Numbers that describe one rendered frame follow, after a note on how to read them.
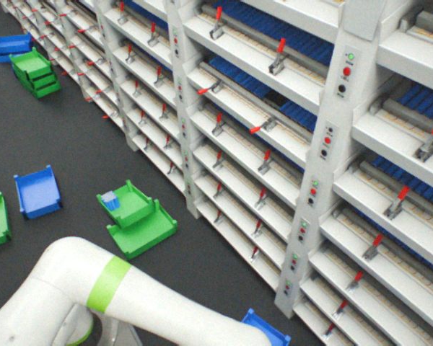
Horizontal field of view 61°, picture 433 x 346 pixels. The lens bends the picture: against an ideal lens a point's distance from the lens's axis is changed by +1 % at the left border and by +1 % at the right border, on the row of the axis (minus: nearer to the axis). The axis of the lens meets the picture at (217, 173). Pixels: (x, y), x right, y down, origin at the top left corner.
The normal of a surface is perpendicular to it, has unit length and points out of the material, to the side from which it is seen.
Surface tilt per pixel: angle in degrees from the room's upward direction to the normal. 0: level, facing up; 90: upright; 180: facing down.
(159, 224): 0
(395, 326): 18
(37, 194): 0
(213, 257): 0
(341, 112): 90
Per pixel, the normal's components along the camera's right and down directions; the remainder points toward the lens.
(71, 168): 0.00, -0.70
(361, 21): -0.79, 0.44
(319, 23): -0.75, 0.63
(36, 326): 0.71, -0.32
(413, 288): -0.25, -0.53
